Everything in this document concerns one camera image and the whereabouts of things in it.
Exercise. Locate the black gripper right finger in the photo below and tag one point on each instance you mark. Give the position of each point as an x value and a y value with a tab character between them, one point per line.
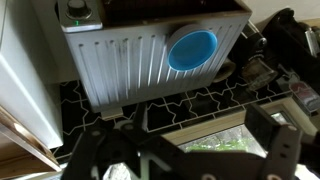
283	153

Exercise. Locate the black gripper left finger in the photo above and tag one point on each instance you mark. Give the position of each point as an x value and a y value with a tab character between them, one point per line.
100	156

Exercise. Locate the blue bowl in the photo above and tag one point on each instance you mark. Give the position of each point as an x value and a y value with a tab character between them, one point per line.
191	50

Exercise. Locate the silver toaster oven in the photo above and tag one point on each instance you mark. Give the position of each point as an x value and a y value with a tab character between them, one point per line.
126	66

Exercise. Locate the white microwave oven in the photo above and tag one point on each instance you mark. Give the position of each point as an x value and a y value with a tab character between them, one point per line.
23	83

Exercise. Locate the red white packet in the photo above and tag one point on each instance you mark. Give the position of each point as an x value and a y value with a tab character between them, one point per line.
305	96

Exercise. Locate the wooden serving tray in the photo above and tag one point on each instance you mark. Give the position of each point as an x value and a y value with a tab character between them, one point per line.
20	143

